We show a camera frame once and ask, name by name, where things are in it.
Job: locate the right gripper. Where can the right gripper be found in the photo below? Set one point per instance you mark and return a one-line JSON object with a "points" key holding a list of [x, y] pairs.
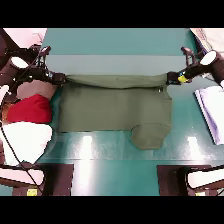
{"points": [[174, 77]]}

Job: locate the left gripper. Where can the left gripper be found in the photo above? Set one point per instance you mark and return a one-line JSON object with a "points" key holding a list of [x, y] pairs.
{"points": [[58, 78]]}

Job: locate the olive green T-shirt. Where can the olive green T-shirt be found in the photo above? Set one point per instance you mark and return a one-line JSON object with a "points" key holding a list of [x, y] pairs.
{"points": [[113, 106]]}

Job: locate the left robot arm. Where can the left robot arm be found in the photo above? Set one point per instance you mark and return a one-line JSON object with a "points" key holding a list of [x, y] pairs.
{"points": [[20, 62]]}

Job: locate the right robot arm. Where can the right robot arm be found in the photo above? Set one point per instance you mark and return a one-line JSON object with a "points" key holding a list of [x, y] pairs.
{"points": [[208, 58]]}

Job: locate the brown garment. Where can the brown garment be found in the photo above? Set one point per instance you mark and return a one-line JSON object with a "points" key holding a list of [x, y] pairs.
{"points": [[35, 88]]}

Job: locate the red garment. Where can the red garment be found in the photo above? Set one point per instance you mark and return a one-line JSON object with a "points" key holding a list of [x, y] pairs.
{"points": [[30, 109]]}

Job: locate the pale lilac garment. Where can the pale lilac garment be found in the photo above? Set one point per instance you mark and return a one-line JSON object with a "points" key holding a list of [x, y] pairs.
{"points": [[213, 110]]}

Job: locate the white garment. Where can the white garment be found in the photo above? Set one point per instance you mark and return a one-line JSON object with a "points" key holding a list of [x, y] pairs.
{"points": [[28, 141]]}

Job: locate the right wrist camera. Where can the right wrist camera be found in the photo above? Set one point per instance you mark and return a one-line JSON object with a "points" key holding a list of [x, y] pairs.
{"points": [[188, 54]]}

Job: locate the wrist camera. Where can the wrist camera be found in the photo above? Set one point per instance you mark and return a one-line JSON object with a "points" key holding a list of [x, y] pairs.
{"points": [[43, 53], [188, 54]]}

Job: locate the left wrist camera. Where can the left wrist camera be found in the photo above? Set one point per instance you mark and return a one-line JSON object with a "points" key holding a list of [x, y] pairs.
{"points": [[43, 53]]}

